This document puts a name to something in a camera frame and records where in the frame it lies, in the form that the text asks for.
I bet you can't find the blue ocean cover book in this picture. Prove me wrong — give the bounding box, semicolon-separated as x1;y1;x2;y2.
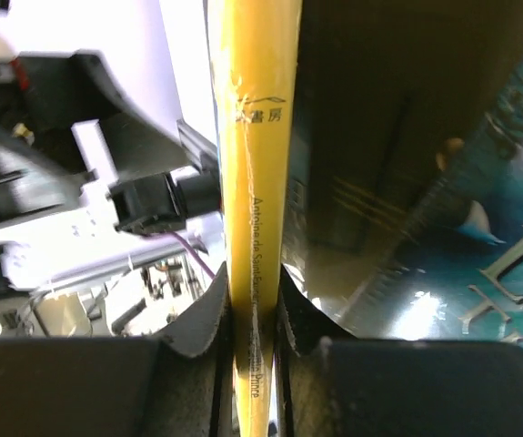
339;61;523;347

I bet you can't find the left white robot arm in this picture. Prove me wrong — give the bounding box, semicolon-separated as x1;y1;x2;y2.
0;51;222;296

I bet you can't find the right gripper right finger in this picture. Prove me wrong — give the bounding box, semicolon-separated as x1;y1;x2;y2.
275;270;523;436

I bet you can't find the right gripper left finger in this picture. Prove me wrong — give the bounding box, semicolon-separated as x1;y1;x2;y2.
0;268;233;436

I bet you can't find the black book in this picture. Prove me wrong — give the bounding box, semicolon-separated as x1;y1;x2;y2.
284;1;523;325

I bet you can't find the yellow book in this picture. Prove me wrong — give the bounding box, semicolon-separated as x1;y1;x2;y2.
207;1;302;436

